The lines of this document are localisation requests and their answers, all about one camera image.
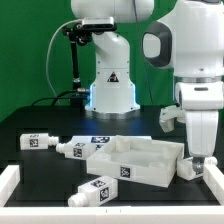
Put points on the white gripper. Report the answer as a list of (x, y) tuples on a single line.
[(201, 103)]

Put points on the white square tabletop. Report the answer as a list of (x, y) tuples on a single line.
[(137, 159)]

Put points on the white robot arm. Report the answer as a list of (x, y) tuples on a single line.
[(189, 40)]

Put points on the white tag sheet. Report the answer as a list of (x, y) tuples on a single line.
[(98, 141)]

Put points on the white U-shaped fence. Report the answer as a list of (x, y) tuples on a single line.
[(10, 178)]

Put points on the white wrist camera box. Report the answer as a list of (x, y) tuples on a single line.
[(168, 115)]

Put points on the silver rear camera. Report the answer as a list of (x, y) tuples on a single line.
[(102, 24)]

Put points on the black camera stand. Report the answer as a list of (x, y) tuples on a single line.
[(77, 37)]

